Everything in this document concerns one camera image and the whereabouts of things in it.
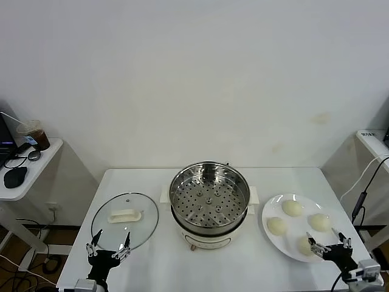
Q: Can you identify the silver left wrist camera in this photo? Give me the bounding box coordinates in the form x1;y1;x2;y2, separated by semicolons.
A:
74;279;97;292

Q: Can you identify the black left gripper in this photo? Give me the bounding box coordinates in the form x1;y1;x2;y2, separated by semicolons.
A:
85;229;132;283

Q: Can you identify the black computer mouse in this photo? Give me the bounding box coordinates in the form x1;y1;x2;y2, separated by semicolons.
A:
3;166;29;189

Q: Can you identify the white cable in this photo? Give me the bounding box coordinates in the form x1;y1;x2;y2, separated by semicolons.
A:
339;153;389;202

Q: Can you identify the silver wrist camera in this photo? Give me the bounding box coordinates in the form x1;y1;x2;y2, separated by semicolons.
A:
74;279;97;292
357;260;382;283

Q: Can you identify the cream electric cooking pot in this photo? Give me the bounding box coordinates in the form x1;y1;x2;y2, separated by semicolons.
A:
160;184;260;252

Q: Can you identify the black laptop computer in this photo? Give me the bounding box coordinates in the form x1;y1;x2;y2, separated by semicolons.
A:
0;100;25;168

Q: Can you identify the white side table with label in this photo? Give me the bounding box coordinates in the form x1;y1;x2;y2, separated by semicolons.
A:
354;129;389;271

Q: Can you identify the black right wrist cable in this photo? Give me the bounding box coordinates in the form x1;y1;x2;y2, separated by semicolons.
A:
330;273;345;292

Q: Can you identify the black floor cable coil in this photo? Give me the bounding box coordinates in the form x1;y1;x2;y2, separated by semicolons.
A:
41;254;64;275

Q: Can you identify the white side table with laptop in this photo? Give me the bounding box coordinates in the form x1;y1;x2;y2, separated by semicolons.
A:
0;137;64;271

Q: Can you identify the black cable with adapter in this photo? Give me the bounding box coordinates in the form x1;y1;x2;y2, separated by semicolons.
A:
351;156;389;226

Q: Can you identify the white round plate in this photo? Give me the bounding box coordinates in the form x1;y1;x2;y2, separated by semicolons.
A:
261;193;340;263

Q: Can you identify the glass lid with cream handle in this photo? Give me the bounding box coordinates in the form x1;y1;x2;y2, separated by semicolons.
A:
91;191;160;252

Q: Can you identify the plastic iced coffee cup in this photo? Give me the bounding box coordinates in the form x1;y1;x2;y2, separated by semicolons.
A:
16;119;51;151

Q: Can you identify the stainless steel steamer basket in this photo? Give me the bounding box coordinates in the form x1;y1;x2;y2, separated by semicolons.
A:
168;162;252;229

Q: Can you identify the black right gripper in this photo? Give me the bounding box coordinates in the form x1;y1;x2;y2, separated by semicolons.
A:
306;227;360;283

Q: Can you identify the white steamed baozi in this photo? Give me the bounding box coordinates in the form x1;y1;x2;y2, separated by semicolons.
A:
266;217;287;236
308;213;332;232
281;200;305;218
296;235;315;257

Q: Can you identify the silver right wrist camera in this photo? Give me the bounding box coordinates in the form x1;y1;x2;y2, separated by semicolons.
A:
357;260;382;283

